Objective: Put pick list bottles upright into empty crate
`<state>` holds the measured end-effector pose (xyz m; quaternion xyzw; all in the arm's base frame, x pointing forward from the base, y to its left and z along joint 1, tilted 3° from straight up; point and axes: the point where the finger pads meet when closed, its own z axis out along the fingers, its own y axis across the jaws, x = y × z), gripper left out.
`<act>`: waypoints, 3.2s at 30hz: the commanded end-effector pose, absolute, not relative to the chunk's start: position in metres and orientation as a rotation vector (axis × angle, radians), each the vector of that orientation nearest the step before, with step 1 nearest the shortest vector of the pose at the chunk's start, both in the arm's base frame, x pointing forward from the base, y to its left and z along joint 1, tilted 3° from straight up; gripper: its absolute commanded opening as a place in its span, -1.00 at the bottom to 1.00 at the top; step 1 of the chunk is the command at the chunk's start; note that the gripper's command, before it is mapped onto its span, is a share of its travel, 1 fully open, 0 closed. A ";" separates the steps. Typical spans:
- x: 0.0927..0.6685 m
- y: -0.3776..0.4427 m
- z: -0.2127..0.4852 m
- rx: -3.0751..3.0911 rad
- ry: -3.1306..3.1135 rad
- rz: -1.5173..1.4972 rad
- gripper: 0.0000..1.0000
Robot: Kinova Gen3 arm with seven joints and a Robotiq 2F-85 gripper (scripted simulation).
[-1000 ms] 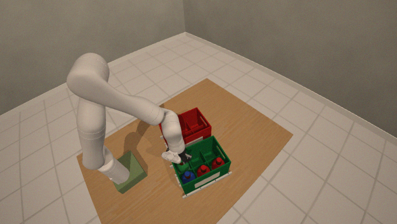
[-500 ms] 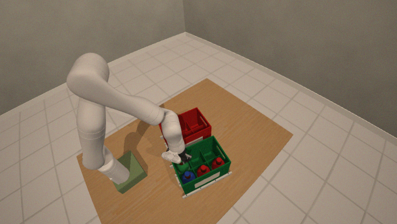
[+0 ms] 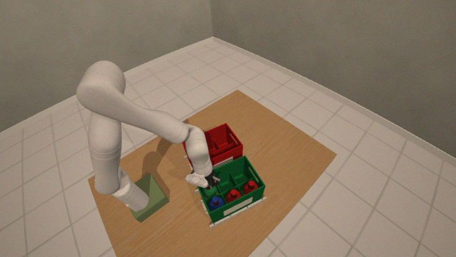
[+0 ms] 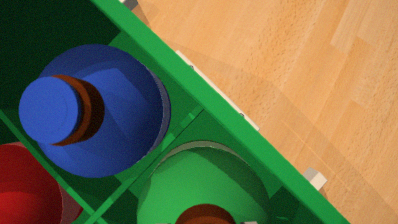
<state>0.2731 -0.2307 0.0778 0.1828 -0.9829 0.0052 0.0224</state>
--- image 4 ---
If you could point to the red bottle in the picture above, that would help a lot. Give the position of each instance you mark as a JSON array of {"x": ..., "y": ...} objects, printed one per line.
[{"x": 28, "y": 193}]

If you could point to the green crate with dividers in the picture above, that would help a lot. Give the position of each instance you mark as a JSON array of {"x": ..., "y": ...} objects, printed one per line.
[{"x": 34, "y": 32}]

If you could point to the blue bottle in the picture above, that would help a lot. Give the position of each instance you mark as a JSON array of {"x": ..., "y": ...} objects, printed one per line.
[{"x": 106, "y": 113}]

